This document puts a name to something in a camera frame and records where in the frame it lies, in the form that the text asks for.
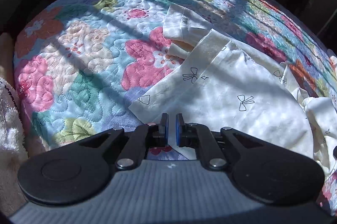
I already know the cream patterned pajama garment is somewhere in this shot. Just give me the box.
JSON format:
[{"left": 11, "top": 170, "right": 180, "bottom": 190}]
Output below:
[{"left": 130, "top": 4, "right": 336, "bottom": 175}]

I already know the floral quilted bedspread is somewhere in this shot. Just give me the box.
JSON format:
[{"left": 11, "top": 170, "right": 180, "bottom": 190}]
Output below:
[{"left": 14, "top": 0, "right": 336, "bottom": 215}]

